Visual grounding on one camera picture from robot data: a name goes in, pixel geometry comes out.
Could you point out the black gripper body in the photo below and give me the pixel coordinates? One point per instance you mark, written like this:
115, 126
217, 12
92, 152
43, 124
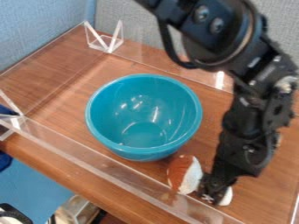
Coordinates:
243, 157

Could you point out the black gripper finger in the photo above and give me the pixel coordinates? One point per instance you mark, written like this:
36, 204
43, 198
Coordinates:
215, 188

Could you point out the brown and white toy mushroom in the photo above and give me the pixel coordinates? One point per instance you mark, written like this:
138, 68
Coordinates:
184, 176

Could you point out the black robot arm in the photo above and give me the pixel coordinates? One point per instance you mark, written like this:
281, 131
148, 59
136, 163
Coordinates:
221, 35

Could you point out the blue ceramic bowl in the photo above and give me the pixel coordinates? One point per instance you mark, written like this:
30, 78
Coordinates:
143, 115

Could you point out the clear box under table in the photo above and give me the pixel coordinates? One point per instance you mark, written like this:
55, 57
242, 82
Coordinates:
75, 211

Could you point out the clear acrylic back barrier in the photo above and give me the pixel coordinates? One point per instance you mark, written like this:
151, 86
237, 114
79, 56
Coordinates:
155, 58

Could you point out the clear acrylic barrier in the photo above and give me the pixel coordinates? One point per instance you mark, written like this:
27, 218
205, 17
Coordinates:
155, 58
136, 198

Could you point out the clear acrylic front barrier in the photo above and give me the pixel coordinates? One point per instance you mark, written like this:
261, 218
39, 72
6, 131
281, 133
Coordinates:
136, 198

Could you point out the black object bottom left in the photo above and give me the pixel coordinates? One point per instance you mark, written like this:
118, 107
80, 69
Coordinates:
12, 216

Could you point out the blue cloth object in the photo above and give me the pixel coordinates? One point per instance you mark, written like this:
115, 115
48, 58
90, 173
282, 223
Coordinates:
6, 159

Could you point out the clear acrylic corner bracket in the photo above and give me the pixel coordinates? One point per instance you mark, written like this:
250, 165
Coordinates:
103, 42

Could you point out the clear acrylic left bracket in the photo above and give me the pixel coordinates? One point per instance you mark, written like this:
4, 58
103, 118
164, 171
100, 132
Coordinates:
11, 117

